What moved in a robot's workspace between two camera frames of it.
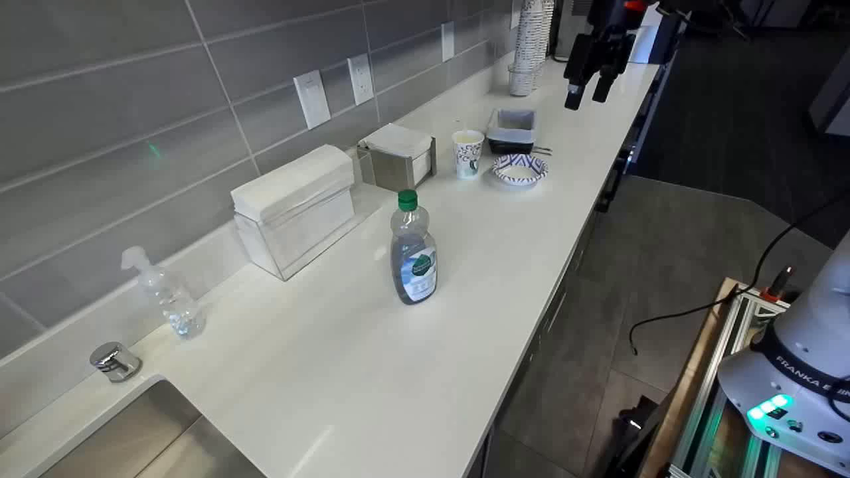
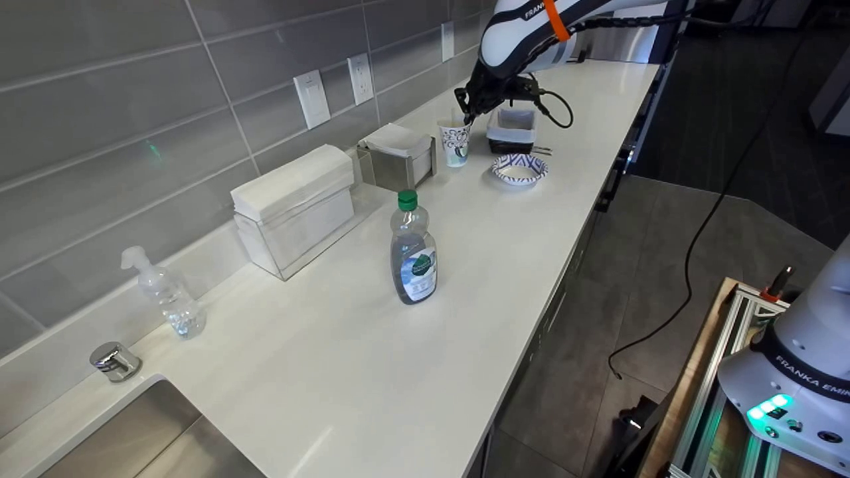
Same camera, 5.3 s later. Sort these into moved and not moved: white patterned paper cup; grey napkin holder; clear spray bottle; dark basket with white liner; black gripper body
Moved: black gripper body; white patterned paper cup
Not moved: dark basket with white liner; clear spray bottle; grey napkin holder
